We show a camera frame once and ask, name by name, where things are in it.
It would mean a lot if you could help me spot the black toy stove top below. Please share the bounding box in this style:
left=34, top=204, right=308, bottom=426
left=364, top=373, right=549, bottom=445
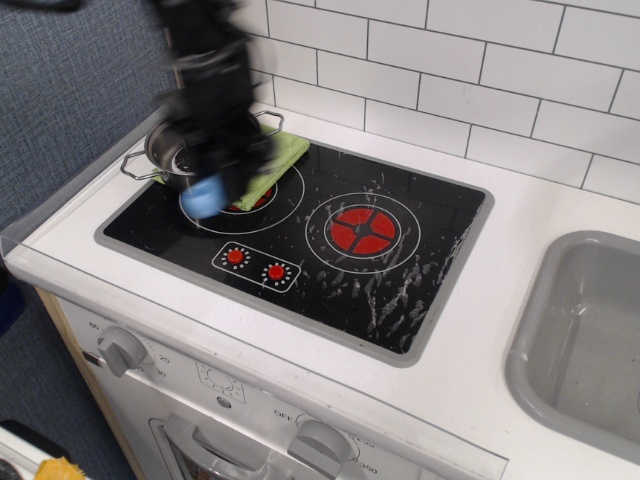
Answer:
left=96, top=144, right=494, bottom=367

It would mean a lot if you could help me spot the blue and grey toy spoon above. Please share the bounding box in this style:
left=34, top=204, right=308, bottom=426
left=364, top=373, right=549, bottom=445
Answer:
left=180, top=175, right=228, bottom=219

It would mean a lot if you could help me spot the red stove knob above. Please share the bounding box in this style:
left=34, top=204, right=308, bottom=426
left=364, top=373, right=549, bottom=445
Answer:
left=226, top=248, right=246, bottom=266
left=266, top=264, right=287, bottom=282

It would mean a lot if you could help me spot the green folded cloth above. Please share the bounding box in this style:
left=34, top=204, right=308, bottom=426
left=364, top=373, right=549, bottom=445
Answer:
left=145, top=123, right=310, bottom=212

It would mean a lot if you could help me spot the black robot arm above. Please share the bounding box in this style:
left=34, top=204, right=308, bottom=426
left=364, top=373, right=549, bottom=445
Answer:
left=151, top=1, right=274, bottom=202

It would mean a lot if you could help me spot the grey plastic sink basin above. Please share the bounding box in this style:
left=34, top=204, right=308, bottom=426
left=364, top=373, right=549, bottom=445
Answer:
left=505, top=231, right=639, bottom=463

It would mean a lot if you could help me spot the yellow object at corner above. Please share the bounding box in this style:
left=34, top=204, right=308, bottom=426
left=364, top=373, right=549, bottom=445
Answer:
left=34, top=457, right=87, bottom=480

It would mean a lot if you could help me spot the right red stove knob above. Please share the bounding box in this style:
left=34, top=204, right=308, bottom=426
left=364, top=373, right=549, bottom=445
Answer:
left=266, top=264, right=287, bottom=282

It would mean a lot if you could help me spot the left red stove knob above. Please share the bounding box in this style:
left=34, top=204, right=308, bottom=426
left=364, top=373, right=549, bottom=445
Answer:
left=226, top=248, right=246, bottom=266

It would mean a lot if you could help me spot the left grey oven dial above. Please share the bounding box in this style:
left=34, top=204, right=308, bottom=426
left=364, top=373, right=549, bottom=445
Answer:
left=97, top=326, right=147, bottom=378

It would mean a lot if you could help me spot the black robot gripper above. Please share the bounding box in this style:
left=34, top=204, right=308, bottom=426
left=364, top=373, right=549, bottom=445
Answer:
left=162, top=42, right=274, bottom=200

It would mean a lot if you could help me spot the right grey oven dial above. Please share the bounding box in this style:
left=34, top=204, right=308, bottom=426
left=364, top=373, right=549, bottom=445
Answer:
left=287, top=420, right=353, bottom=479

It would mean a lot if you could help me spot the white toy oven front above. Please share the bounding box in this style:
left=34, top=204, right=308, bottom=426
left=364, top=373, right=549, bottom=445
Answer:
left=59, top=300, right=507, bottom=479

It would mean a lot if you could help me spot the grey oven dial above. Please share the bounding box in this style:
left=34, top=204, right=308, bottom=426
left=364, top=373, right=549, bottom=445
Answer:
left=97, top=326, right=147, bottom=378
left=287, top=420, right=353, bottom=479

